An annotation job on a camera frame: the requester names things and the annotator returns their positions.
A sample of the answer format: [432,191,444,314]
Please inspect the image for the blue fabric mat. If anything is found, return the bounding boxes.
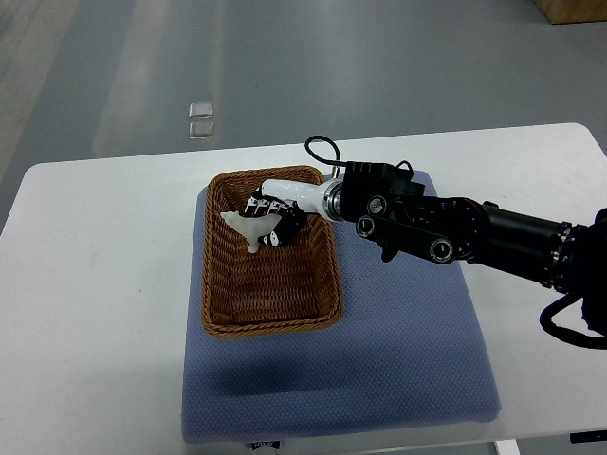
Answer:
[181,197,501,444]

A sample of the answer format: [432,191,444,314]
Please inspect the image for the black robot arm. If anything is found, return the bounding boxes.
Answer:
[322,156,606,350]

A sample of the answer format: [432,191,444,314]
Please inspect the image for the white bear figurine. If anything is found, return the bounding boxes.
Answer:
[220,211,282,253]

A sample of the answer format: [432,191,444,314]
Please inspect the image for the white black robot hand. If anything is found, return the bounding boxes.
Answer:
[244,179,342,247]

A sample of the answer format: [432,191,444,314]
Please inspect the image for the brown cardboard box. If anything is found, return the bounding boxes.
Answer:
[535,0,606,25]

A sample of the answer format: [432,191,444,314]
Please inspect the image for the white table leg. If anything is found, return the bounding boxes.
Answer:
[494,439,521,455]

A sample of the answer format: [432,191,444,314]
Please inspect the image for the upper clear floor tile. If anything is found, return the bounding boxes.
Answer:
[189,101,213,118]

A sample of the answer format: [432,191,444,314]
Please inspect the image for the brown wicker basket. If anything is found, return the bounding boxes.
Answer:
[195,166,343,338]

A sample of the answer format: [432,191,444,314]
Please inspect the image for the clear floor tile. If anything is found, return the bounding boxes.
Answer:
[188,120,214,139]
[189,101,213,118]

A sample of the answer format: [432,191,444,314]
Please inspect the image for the lower clear floor tile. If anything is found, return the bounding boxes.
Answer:
[188,120,214,139]

